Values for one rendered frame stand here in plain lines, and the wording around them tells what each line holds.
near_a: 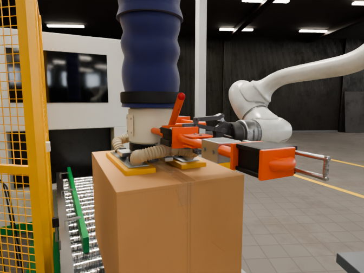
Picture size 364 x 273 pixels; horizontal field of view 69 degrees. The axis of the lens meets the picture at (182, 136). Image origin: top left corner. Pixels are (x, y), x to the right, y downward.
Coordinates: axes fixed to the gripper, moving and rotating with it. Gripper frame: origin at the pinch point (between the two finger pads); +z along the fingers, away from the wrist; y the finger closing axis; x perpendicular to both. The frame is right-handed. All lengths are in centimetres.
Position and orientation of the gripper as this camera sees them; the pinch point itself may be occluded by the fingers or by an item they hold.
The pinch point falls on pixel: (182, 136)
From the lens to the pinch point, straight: 77.5
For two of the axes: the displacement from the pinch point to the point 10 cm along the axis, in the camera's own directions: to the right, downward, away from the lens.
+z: -9.0, 0.5, -4.3
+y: -0.1, 9.9, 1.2
